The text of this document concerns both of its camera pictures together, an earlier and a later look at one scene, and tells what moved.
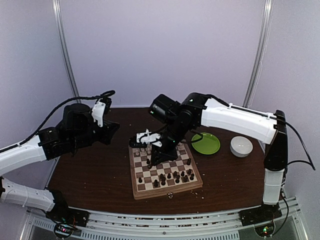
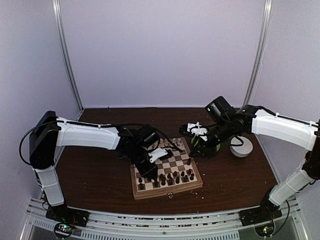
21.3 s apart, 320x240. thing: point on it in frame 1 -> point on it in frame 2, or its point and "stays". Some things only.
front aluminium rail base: [215, 226] stays
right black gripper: [171, 155] -> [204, 148]
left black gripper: [108, 130] -> [146, 172]
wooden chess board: [148, 180] stays
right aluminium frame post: [256, 68] stays
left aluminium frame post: [58, 12] stays
